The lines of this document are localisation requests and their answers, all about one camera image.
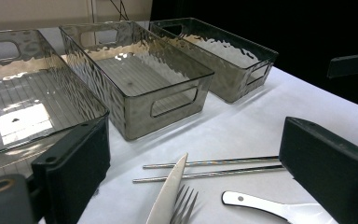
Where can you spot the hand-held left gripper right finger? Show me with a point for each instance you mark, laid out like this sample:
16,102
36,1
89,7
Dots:
326,168

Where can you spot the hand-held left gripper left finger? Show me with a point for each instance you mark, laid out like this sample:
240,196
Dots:
74,174

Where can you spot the smoky clear plastic bin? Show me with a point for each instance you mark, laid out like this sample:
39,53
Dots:
28,93
227,53
143,77

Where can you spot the silver table knife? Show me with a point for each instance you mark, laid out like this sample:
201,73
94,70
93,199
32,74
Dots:
167,193

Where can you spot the silver fork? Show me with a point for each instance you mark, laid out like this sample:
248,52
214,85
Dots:
185,205

